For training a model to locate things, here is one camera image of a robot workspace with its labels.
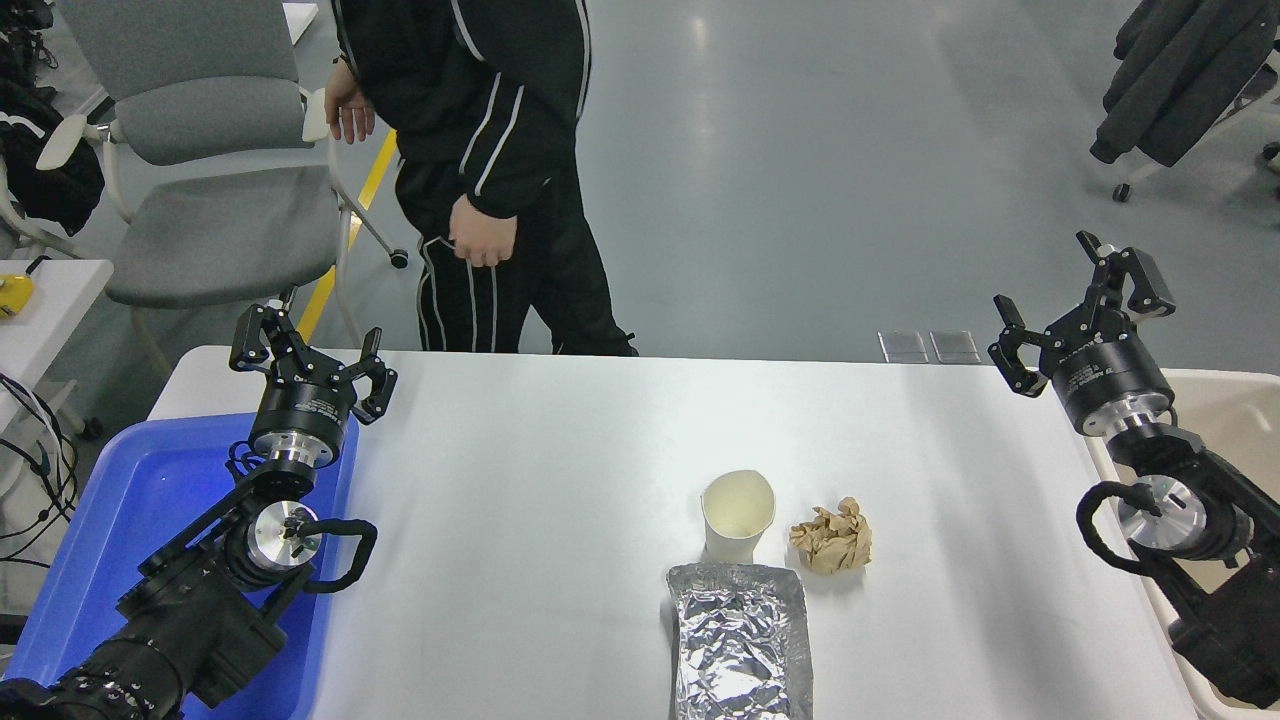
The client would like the white paper cup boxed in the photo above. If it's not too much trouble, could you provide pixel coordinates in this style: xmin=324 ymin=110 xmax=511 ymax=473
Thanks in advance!
xmin=701 ymin=470 xmax=776 ymax=567

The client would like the dark coat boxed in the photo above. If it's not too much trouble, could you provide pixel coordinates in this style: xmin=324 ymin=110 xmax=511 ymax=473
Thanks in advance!
xmin=1089 ymin=0 xmax=1280 ymax=168

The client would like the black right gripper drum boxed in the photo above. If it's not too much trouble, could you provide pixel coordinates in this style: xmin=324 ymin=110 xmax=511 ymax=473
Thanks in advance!
xmin=1050 ymin=335 xmax=1176 ymax=428

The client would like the person's right hand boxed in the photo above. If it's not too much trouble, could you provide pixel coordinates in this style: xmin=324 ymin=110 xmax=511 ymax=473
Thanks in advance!
xmin=325 ymin=60 xmax=377 ymax=144

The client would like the crumpled tan paper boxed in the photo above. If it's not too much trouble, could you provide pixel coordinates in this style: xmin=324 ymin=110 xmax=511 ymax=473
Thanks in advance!
xmin=789 ymin=497 xmax=873 ymax=576

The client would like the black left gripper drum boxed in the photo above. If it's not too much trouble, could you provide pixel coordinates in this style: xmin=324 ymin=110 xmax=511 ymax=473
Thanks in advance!
xmin=249 ymin=372 xmax=359 ymax=451

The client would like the black cable bundle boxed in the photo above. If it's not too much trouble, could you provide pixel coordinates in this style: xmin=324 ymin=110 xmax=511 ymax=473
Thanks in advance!
xmin=0 ymin=375 xmax=83 ymax=571

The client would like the person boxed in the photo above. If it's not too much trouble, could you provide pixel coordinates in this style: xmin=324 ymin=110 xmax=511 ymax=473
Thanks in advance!
xmin=325 ymin=0 xmax=639 ymax=357

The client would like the silver foil tray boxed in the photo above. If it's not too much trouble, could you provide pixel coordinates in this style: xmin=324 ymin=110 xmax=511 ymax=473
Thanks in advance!
xmin=666 ymin=562 xmax=813 ymax=720

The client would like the white rolling chair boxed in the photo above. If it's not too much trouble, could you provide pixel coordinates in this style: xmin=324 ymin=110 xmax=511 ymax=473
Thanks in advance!
xmin=1112 ymin=50 xmax=1280 ymax=204

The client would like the white side table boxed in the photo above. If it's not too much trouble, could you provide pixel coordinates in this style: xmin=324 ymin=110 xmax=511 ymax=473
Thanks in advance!
xmin=0 ymin=259 xmax=114 ymax=426

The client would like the blue plastic tray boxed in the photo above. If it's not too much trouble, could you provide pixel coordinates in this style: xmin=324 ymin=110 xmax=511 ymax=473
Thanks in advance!
xmin=3 ymin=412 xmax=359 ymax=720

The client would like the person's left hand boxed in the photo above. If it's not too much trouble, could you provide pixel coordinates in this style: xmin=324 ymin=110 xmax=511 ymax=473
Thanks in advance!
xmin=448 ymin=195 xmax=518 ymax=269

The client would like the grey office chair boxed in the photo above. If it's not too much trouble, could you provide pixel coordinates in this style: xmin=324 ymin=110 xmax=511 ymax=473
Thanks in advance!
xmin=37 ymin=0 xmax=409 ymax=351

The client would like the large pale bin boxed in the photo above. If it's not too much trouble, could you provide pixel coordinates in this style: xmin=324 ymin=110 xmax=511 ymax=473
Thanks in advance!
xmin=1085 ymin=368 xmax=1280 ymax=720

